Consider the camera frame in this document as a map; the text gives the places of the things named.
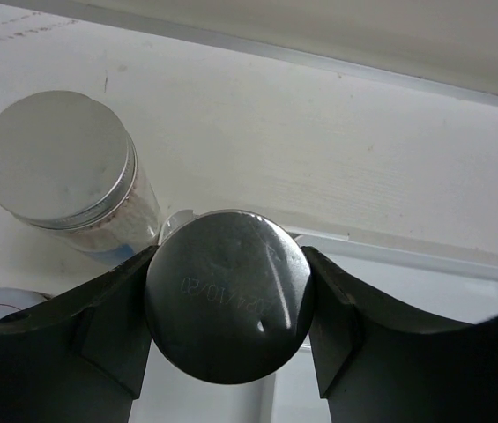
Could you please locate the small bottle blue label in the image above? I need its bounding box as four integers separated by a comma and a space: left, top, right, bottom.
145, 210, 314, 384

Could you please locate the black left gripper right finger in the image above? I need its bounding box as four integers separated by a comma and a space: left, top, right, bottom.
304, 247, 498, 422

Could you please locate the tall jar silver lid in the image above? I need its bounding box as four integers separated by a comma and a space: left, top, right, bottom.
0, 91, 162, 265

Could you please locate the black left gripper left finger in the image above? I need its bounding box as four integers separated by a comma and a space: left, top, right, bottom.
0, 247, 156, 422

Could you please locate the white divided organizer tray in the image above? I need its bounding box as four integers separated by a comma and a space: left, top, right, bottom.
130, 234, 498, 422

